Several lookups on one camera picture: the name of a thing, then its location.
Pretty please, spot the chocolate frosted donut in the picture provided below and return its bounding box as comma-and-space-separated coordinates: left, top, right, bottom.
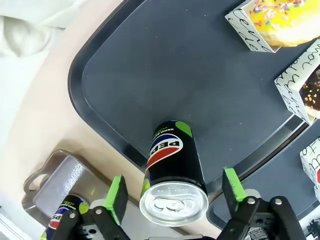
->
299, 68, 320, 119

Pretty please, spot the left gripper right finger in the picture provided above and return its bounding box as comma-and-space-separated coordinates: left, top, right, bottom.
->
219, 167, 307, 240

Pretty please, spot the person in cream shirt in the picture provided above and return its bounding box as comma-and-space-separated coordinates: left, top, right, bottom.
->
0, 0, 127, 59

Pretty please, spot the yellow sprinkled donut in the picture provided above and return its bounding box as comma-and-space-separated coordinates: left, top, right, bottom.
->
246, 0, 320, 48

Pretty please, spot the black plastic tray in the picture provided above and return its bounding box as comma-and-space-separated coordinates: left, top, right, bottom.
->
67, 0, 320, 194
206, 116, 320, 231

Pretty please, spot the black Pepsi can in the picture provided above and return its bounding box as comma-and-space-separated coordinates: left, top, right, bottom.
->
139, 120, 210, 228
39, 194, 91, 240

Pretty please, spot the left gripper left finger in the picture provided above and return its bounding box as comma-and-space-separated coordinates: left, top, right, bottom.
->
51, 174, 129, 240

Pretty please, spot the brown plastic tray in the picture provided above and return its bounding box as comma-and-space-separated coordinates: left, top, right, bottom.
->
21, 149, 149, 240

